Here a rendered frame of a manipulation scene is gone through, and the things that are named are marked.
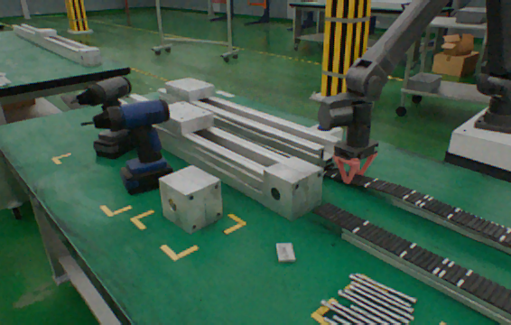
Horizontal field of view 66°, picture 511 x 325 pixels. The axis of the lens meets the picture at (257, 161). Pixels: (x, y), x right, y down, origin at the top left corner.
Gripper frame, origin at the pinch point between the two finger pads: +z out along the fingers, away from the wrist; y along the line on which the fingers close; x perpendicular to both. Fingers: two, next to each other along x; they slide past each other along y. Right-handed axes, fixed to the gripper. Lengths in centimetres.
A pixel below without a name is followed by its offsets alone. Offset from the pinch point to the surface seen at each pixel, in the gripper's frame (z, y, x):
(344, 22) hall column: -6, -257, -191
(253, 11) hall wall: 47, -764, -885
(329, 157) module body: -2.5, -0.5, -8.2
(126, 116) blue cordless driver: -17, 42, -34
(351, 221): -1.1, 18.4, 12.5
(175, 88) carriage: -10, 5, -74
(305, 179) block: -6.7, 19.6, 0.9
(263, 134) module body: -4.3, 3.7, -29.2
